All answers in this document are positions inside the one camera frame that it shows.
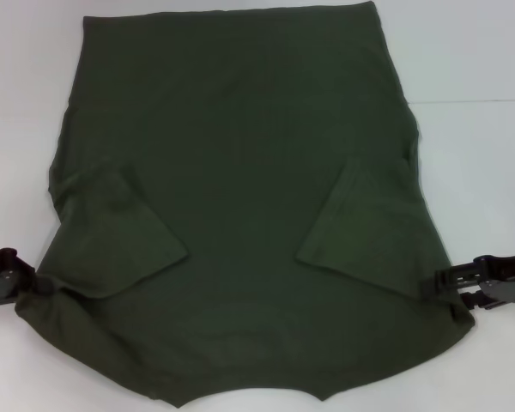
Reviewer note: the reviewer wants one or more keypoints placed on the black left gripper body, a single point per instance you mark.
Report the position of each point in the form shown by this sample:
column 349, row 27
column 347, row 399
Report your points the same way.
column 0, row 294

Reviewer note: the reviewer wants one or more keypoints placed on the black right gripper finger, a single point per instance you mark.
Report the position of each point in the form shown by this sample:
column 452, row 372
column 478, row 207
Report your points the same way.
column 476, row 301
column 438, row 289

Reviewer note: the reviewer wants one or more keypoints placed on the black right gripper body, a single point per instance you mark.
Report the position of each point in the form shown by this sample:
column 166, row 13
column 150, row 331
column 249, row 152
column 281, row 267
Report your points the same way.
column 510, row 283

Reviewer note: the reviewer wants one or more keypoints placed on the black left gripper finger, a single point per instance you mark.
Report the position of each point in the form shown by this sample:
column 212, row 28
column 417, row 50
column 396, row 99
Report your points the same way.
column 8, row 264

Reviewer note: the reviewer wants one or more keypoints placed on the dark green shirt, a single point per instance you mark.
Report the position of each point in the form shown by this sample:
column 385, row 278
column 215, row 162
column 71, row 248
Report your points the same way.
column 240, row 171

